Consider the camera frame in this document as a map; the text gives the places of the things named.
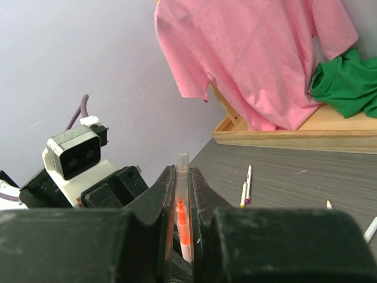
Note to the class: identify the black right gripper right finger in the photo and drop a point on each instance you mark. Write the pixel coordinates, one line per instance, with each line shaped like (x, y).
(211, 231)

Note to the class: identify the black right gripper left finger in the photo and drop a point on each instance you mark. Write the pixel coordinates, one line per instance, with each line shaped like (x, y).
(148, 244)

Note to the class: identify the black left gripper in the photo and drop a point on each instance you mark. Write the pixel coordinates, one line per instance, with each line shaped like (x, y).
(42, 192)

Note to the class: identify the orange highlighter pen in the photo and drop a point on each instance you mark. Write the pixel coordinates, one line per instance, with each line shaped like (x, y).
(183, 231)

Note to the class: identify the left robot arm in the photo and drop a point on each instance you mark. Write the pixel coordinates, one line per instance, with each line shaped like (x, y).
(99, 196)

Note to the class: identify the white pen yellow end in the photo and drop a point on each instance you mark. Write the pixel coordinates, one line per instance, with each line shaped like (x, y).
(243, 196)

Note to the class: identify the white pen purple end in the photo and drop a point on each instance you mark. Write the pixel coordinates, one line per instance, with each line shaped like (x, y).
(248, 184)

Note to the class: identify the white marker orange tip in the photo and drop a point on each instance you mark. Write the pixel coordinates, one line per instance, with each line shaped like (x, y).
(329, 205)

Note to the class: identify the wooden rack base tray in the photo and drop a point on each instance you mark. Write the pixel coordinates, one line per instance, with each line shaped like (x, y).
(325, 130)

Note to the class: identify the pink shirt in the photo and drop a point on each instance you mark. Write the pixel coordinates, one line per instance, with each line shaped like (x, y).
(259, 54)

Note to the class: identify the white marker blue end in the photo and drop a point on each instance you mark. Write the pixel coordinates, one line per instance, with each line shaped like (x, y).
(370, 231)

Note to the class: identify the green cloth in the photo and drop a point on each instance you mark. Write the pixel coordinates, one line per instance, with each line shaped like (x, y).
(347, 83)

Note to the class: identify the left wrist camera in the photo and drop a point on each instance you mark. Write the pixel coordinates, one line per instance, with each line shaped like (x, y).
(73, 159)

